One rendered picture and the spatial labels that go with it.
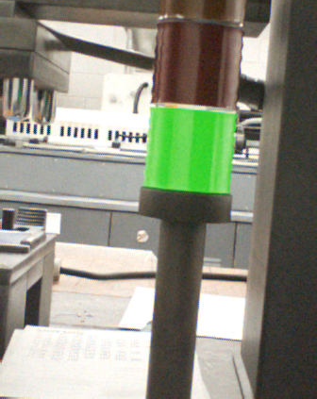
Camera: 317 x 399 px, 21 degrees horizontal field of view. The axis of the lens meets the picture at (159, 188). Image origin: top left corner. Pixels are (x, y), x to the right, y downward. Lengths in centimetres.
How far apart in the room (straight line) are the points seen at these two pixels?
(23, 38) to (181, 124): 23
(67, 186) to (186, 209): 481
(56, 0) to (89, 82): 650
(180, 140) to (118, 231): 477
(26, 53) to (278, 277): 22
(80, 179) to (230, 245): 98
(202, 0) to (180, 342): 14
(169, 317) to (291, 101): 23
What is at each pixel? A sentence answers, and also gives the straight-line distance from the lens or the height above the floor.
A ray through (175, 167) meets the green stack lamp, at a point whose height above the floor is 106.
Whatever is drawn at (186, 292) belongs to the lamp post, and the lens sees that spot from 36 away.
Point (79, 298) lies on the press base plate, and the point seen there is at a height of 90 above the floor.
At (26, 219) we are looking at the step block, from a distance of 90.
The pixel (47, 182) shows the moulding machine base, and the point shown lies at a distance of 517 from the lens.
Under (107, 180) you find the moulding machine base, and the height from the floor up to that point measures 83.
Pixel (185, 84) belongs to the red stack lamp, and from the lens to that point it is 35.
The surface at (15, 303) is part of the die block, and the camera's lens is 56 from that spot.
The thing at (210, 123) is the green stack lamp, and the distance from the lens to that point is 35.
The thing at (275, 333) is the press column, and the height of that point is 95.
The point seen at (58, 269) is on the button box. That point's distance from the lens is 98.
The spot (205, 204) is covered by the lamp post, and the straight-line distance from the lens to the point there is 35.
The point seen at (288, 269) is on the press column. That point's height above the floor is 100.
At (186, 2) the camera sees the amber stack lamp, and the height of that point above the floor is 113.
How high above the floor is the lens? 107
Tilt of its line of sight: 3 degrees down
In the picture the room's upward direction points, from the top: 5 degrees clockwise
